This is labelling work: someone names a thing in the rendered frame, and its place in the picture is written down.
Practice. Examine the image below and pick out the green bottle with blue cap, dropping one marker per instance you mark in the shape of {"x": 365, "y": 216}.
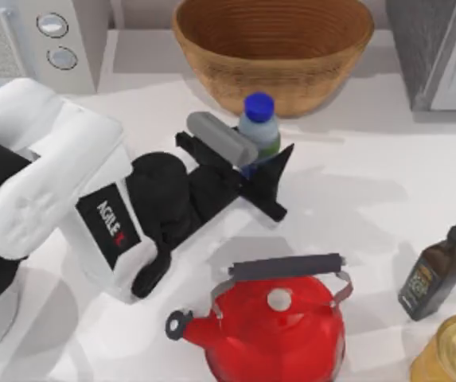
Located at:
{"x": 260, "y": 129}

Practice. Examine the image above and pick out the pale microwave oven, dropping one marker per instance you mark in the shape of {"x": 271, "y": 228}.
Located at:
{"x": 88, "y": 47}

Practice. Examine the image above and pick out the woven wooden basket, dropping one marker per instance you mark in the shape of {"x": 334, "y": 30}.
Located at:
{"x": 271, "y": 71}

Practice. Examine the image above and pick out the round microwave knob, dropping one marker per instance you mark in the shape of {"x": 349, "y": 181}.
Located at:
{"x": 62, "y": 58}
{"x": 52, "y": 25}

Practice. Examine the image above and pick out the golden yellow can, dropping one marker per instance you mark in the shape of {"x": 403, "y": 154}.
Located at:
{"x": 454, "y": 350}

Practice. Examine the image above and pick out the dark brown bottle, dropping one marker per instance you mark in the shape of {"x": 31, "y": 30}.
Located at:
{"x": 434, "y": 274}

